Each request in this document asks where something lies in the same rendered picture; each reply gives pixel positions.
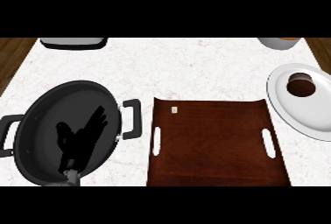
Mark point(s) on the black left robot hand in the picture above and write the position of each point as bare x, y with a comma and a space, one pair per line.
80, 140

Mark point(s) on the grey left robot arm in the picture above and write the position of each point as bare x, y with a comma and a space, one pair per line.
72, 178

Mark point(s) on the dark brown wooden tray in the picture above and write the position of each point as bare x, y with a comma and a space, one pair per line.
214, 145

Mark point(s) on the white oval plate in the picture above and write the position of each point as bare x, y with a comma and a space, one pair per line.
306, 113

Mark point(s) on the brown chocolate cupcake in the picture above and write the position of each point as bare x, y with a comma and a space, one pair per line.
300, 86

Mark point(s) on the grey and black appliance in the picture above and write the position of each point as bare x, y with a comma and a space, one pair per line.
74, 42

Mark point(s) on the grey pot with orange content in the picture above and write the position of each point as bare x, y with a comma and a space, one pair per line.
279, 42

